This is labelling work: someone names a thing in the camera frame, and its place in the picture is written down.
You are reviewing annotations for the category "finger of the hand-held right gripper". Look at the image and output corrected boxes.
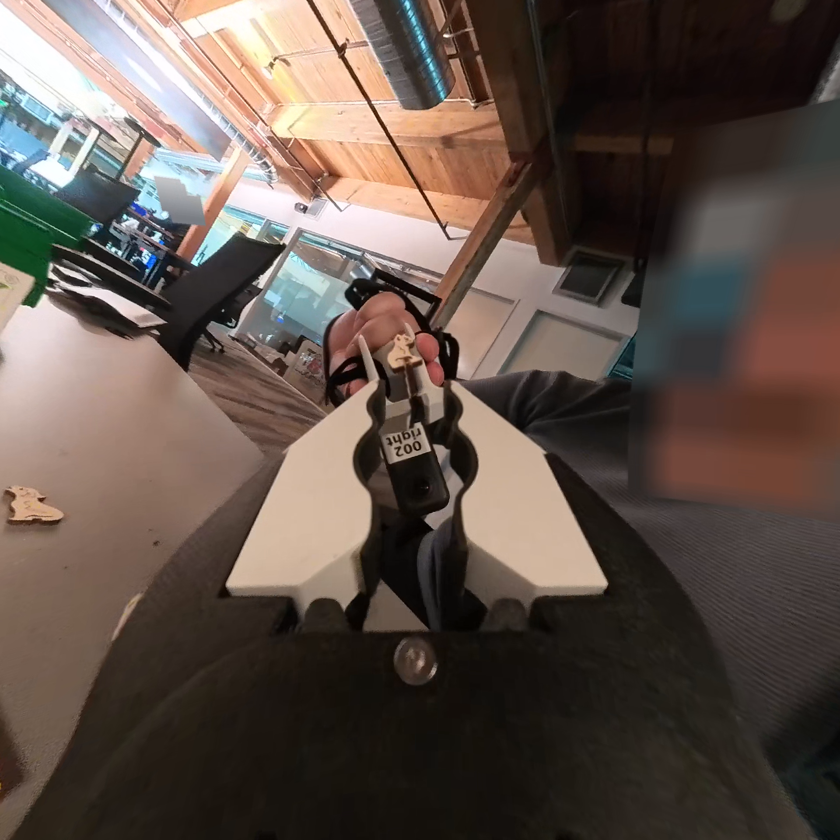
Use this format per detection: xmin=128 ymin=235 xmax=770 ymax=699
xmin=392 ymin=320 xmax=439 ymax=422
xmin=357 ymin=331 xmax=396 ymax=404

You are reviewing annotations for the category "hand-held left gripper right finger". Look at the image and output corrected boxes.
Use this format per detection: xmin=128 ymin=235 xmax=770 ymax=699
xmin=445 ymin=378 xmax=609 ymax=631

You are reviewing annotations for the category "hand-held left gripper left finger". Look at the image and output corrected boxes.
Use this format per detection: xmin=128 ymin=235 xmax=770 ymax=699
xmin=225 ymin=378 xmax=389 ymax=632

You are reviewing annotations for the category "person's right forearm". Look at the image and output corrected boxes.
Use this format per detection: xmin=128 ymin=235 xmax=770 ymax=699
xmin=417 ymin=369 xmax=634 ymax=631

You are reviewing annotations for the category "person's right hand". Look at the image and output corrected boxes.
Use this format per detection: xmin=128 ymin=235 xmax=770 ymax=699
xmin=326 ymin=290 xmax=447 ymax=398

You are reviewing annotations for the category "black office chair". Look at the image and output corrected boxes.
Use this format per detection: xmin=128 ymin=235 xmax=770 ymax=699
xmin=157 ymin=235 xmax=286 ymax=371

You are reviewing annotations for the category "black monitor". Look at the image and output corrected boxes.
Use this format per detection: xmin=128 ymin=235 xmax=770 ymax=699
xmin=56 ymin=172 xmax=142 ymax=227

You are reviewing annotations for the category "instruction booklet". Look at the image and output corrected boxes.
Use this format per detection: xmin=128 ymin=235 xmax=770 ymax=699
xmin=0 ymin=262 xmax=39 ymax=329

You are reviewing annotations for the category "green plastic bin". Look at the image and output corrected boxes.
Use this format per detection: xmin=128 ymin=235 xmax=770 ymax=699
xmin=0 ymin=164 xmax=94 ymax=308

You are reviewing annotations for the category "wall air vent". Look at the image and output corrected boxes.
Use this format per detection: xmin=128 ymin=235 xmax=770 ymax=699
xmin=554 ymin=246 xmax=626 ymax=306

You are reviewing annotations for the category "silver ventilation duct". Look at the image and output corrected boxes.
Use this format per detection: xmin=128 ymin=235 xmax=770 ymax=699
xmin=348 ymin=0 xmax=458 ymax=111

